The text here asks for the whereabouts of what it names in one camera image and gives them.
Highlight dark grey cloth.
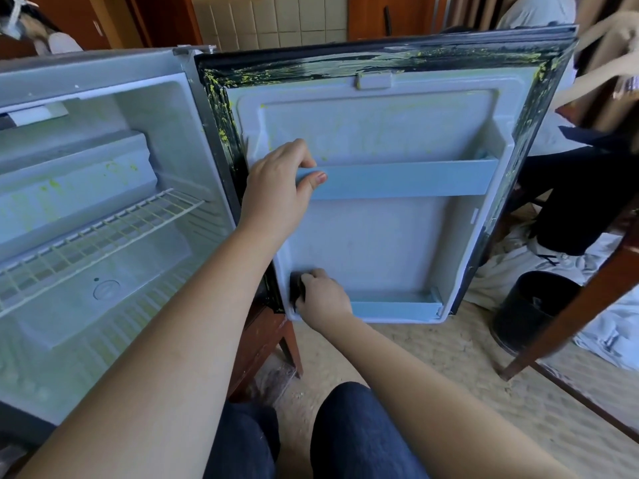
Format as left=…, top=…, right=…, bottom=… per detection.
left=288, top=271, right=308, bottom=303

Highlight beige padded headboard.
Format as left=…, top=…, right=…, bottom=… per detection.
left=192, top=0, right=349, bottom=51

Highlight dark red wooden stand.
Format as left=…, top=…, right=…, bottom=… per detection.
left=228, top=304, right=304, bottom=400

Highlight person's dark trousers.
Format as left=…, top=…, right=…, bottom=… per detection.
left=204, top=382, right=431, bottom=479

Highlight grey mini fridge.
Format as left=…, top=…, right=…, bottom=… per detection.
left=0, top=47, right=271, bottom=445

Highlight white wire shelf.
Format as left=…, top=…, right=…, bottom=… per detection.
left=0, top=189, right=206, bottom=315

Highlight person's left hand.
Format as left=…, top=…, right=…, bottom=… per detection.
left=240, top=139, right=329, bottom=257

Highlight beige curtains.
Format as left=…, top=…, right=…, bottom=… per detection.
left=434, top=0, right=639, bottom=130

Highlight person's left forearm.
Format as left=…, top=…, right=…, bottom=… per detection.
left=20, top=229, right=276, bottom=479

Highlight fridge door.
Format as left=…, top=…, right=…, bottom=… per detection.
left=194, top=25, right=578, bottom=325

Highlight person's right forearm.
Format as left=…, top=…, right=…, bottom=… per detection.
left=324, top=314, right=575, bottom=479

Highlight person's right hand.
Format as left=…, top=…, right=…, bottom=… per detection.
left=294, top=269, right=353, bottom=333

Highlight black plastic bucket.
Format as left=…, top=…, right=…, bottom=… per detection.
left=489, top=271, right=582, bottom=355

